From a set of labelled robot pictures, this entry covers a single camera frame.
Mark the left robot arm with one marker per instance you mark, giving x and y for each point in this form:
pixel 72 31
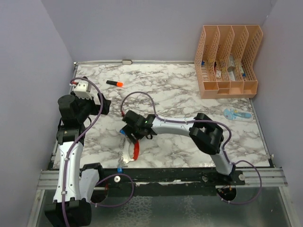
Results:
pixel 71 203

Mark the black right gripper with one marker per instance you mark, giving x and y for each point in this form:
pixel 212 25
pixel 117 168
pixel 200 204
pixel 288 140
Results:
pixel 130 132

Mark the light blue packaged item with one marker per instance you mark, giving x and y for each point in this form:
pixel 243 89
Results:
pixel 237 115

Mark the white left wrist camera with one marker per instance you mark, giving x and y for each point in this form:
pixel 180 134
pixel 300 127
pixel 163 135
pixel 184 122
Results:
pixel 82 90

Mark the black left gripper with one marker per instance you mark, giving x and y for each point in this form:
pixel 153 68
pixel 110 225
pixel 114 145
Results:
pixel 96 106

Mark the peach plastic desk organizer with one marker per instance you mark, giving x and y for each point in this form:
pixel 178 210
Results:
pixel 229 52

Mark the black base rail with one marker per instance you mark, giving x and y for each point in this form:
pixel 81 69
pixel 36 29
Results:
pixel 162 182

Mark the white wall clip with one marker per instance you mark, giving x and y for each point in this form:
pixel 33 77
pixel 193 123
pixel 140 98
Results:
pixel 127 62

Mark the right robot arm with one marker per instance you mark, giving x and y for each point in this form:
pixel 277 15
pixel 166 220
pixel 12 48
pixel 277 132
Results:
pixel 204 132

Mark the black orange highlighter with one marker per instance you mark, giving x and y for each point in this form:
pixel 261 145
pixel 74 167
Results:
pixel 114 83

